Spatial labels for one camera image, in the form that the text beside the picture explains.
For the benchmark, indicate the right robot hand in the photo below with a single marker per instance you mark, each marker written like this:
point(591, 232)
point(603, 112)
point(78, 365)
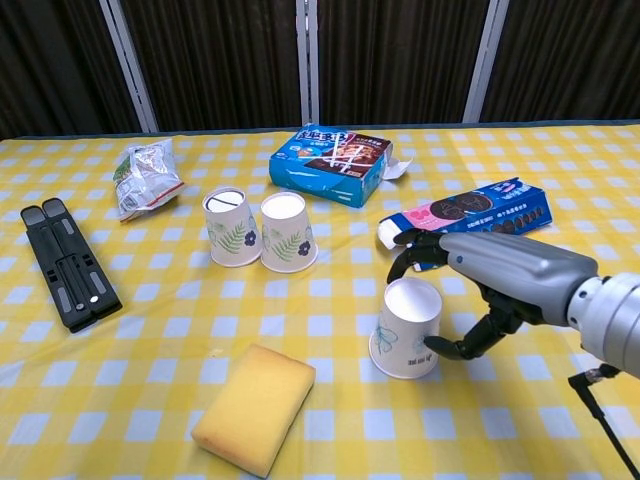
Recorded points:
point(510, 272)

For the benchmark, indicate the white floral paper cup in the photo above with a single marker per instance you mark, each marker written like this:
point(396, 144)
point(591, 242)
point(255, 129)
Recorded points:
point(289, 240)
point(402, 335)

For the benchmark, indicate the paper cup with line mark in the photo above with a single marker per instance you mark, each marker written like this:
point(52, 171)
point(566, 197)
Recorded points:
point(231, 235)

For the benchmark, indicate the blue Oreo box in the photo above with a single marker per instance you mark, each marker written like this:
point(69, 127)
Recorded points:
point(480, 210)

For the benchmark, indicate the blue chocolate cookie box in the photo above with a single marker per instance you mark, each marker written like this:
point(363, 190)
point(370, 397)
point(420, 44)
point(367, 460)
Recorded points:
point(325, 170)

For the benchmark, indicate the yellow sponge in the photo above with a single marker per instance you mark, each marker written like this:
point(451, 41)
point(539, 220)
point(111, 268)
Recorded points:
point(255, 405)

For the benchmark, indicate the yellow checked tablecloth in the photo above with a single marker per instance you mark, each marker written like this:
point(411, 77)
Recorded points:
point(150, 375)

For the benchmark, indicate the crumpled snack bag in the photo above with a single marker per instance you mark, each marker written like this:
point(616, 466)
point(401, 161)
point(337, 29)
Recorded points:
point(145, 180)

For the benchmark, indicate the black folding stand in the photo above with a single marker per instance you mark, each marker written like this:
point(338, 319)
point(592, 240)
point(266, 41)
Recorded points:
point(70, 265)

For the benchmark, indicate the white partition frame post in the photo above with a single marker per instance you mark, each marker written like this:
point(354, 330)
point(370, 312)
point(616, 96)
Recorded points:
point(307, 60)
point(127, 65)
point(485, 60)

